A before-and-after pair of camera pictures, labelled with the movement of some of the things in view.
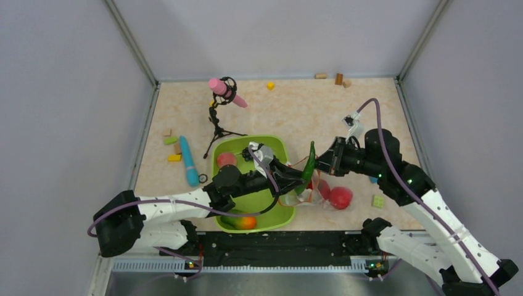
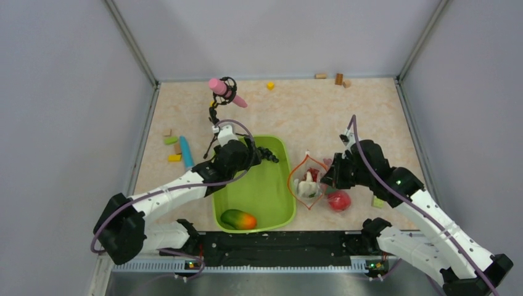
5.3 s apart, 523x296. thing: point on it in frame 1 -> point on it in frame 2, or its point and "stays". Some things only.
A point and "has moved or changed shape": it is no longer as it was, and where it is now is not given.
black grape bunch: x=247 y=154 has moved or changed shape
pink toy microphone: x=219 y=87 stays
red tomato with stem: x=341 y=197 stays
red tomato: x=324 y=189 -> x=314 y=172
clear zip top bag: x=308 y=195 has moved or changed shape
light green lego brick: x=377 y=201 stays
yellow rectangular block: x=174 y=158 stays
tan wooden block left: x=177 y=149 stays
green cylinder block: x=170 y=140 stays
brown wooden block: x=338 y=80 stays
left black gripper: x=287 y=178 -> x=248 y=156
